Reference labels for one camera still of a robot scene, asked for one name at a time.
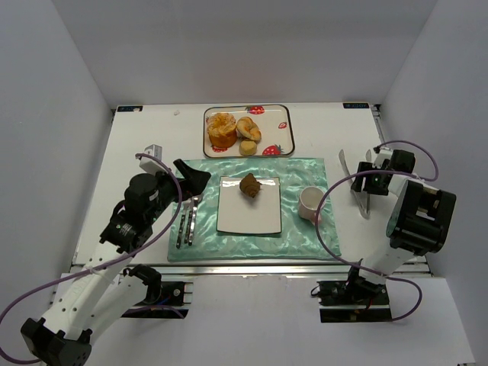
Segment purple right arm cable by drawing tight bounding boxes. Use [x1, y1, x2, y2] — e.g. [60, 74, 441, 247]
[314, 140, 439, 322]

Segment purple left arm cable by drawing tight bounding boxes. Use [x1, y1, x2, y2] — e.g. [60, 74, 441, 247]
[0, 151, 184, 362]

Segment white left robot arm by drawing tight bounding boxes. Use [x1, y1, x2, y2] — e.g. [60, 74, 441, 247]
[21, 159, 211, 365]

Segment small round yellow bun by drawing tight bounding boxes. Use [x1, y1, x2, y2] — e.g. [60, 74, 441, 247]
[239, 140, 257, 156]

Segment silver spoon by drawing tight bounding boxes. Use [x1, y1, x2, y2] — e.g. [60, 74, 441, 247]
[185, 194, 203, 246]

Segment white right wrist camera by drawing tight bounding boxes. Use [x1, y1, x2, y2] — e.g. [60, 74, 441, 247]
[372, 146, 393, 170]

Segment oval sandwich bun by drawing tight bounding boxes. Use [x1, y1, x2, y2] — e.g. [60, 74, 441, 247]
[236, 117, 262, 143]

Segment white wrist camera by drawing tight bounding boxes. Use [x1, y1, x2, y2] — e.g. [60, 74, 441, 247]
[136, 150, 165, 175]
[372, 146, 393, 170]

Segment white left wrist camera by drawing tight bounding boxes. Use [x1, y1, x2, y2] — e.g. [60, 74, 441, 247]
[136, 150, 165, 175]

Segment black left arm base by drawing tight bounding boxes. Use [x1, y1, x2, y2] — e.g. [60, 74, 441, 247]
[118, 265, 194, 319]

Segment green satin placemat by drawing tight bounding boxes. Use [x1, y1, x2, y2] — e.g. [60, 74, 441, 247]
[168, 157, 340, 262]

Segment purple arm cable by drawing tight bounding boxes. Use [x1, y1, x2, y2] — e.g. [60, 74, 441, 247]
[0, 151, 184, 362]
[314, 140, 439, 322]

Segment strawberry pattern tray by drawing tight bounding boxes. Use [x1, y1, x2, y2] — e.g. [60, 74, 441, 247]
[203, 104, 295, 158]

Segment brown chocolate croissant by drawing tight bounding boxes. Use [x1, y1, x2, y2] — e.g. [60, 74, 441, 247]
[239, 173, 262, 198]

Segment silver fork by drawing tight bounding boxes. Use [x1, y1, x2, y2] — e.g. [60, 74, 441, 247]
[175, 198, 193, 249]

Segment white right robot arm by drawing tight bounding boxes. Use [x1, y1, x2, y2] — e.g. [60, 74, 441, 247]
[345, 146, 457, 294]

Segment silver metal tongs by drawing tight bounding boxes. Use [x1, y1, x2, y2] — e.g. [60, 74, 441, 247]
[338, 149, 371, 220]

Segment large orange muffin bread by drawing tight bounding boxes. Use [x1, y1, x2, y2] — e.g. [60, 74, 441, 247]
[207, 112, 237, 148]

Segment pink mug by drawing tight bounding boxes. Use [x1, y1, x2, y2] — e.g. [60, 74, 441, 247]
[297, 186, 324, 223]

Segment white square plate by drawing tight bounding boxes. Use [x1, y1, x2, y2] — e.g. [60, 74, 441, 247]
[217, 176, 282, 236]

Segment aluminium table frame rail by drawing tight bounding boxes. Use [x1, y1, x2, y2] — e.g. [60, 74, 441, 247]
[56, 261, 432, 281]

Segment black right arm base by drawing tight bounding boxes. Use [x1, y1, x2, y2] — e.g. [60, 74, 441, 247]
[310, 281, 392, 323]

